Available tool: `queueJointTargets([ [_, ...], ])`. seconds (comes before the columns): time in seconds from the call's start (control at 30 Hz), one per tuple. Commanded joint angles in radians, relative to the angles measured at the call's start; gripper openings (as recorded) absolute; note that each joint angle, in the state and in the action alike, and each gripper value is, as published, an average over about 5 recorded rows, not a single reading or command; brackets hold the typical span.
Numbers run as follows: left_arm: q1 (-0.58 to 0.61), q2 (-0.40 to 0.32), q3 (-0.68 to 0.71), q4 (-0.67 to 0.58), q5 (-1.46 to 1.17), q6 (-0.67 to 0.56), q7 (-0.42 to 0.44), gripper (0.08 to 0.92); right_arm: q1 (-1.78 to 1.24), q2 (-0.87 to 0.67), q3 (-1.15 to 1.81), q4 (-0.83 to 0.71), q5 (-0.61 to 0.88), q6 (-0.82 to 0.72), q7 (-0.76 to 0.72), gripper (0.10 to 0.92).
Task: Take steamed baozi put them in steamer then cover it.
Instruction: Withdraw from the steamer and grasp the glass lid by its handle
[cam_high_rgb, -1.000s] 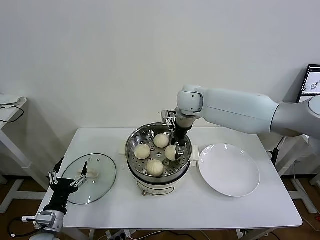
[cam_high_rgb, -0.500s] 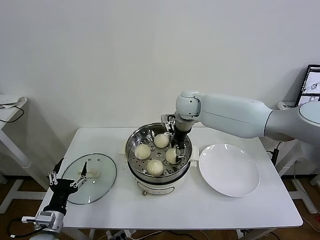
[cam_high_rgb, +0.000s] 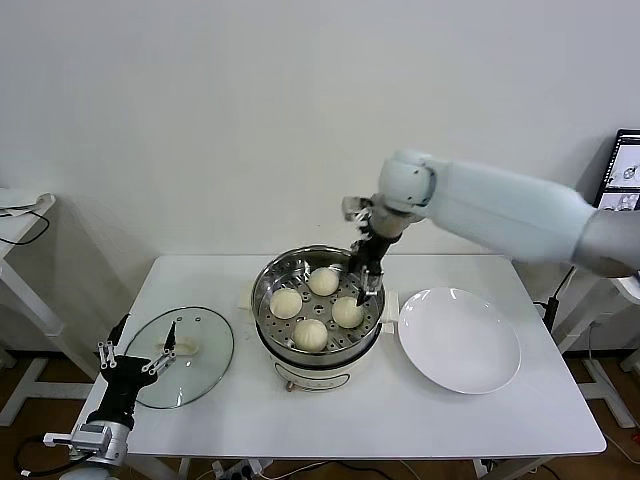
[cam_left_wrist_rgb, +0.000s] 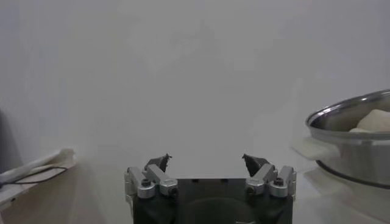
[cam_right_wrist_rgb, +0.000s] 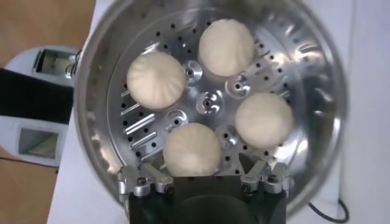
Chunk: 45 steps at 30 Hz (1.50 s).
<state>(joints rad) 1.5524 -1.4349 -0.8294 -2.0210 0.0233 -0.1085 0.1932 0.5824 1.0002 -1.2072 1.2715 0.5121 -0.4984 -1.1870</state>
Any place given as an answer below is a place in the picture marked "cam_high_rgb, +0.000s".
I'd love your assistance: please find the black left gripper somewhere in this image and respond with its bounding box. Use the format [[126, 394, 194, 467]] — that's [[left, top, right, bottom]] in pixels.
[[86, 312, 178, 422]]

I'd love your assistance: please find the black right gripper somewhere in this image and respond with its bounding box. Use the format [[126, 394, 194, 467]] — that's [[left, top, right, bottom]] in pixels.
[[348, 230, 397, 308]]

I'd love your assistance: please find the white steamed baozi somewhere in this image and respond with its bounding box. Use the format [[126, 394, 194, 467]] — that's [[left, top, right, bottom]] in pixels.
[[269, 288, 303, 320], [292, 319, 329, 352], [331, 296, 365, 330], [307, 267, 340, 297]]

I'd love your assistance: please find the round glass pot lid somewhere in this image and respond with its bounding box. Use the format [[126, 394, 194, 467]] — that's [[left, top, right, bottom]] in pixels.
[[119, 306, 234, 410]]

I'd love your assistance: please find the perforated steel steamer basket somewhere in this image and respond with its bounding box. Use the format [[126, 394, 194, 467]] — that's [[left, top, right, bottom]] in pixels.
[[249, 245, 385, 357]]

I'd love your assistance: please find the round white plate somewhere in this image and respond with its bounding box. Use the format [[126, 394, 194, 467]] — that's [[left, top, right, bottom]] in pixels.
[[396, 286, 522, 395]]

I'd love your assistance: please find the white electric cooking pot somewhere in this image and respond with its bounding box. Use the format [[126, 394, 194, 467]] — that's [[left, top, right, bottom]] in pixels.
[[234, 289, 400, 395]]

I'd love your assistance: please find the white power strip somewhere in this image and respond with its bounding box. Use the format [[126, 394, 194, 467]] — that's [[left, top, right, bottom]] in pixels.
[[212, 460, 265, 480]]

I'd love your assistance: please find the white side table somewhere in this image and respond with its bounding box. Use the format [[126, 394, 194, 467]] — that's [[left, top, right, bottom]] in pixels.
[[0, 192, 104, 430], [554, 272, 640, 429]]

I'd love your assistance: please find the black rod under side table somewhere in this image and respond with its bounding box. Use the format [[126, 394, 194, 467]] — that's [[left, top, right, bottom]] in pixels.
[[531, 297, 558, 334]]

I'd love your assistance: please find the grey open laptop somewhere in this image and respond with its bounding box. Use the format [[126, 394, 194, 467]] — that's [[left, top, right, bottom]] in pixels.
[[594, 128, 640, 214]]

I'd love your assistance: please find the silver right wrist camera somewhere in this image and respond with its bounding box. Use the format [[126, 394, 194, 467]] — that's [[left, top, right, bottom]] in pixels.
[[342, 196, 372, 222]]

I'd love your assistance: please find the left camera cable with plug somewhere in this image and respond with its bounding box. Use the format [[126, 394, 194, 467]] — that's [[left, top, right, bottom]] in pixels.
[[18, 431, 76, 477]]

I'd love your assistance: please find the thin black cable loop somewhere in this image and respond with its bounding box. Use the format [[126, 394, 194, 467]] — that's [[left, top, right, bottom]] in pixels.
[[0, 211, 50, 248]]

